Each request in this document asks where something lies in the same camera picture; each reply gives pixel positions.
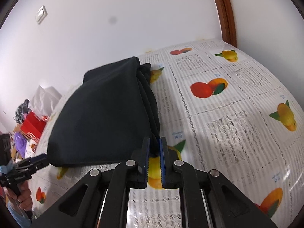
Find black long-sleeve sweatshirt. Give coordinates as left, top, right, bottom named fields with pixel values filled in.
left=47, top=57, right=160, bottom=167

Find plaid clothes in bag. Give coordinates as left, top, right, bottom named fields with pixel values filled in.
left=14, top=99, right=31, bottom=124

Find person's left hand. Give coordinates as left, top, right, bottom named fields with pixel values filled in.
left=4, top=181, right=33, bottom=214

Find purple plush toy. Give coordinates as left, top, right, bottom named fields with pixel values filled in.
left=14, top=132, right=27, bottom=158

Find red paper shopping bag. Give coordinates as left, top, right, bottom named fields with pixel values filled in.
left=21, top=112, right=46, bottom=142

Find blue jeans of person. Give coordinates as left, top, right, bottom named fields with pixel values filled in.
left=7, top=202, right=31, bottom=228

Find white paper shopping bag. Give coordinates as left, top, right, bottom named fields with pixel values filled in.
left=28, top=86, right=62, bottom=120

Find fruit print white tablecloth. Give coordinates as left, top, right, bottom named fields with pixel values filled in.
left=29, top=39, right=304, bottom=228

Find white wall light switch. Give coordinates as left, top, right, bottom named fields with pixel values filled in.
left=35, top=5, right=48, bottom=25

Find brown wooden door frame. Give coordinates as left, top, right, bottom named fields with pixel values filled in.
left=215, top=0, right=237, bottom=47

